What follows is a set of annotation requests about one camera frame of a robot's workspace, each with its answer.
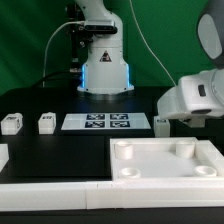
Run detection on white fence bar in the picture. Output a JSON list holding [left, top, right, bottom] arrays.
[[0, 144, 9, 172], [0, 178, 224, 212]]

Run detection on black camera on stand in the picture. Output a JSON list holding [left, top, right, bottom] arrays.
[[65, 3, 92, 73]]

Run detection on white left fence bar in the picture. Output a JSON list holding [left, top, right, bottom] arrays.
[[0, 144, 9, 172]]

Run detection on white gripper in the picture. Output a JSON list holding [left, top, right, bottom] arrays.
[[157, 69, 224, 128]]

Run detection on marker sheet with tags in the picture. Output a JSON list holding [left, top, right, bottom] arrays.
[[62, 113, 151, 130]]

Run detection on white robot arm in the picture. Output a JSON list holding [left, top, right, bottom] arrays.
[[75, 0, 224, 127]]

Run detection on black cable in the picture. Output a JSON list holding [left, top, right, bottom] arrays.
[[31, 71, 83, 88]]

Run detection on white square tabletop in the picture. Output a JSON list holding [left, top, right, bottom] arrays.
[[110, 137, 224, 181]]

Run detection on white front fence bar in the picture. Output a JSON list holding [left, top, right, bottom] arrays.
[[0, 178, 224, 212]]

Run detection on white cable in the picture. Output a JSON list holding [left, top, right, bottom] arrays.
[[42, 20, 86, 88]]

